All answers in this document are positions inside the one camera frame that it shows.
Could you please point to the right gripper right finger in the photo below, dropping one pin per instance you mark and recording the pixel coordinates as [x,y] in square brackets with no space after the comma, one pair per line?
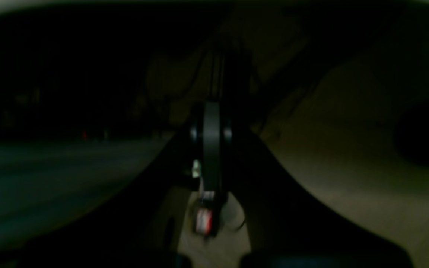
[287,226]

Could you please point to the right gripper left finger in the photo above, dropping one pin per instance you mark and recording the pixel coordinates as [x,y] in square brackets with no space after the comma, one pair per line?
[141,226]

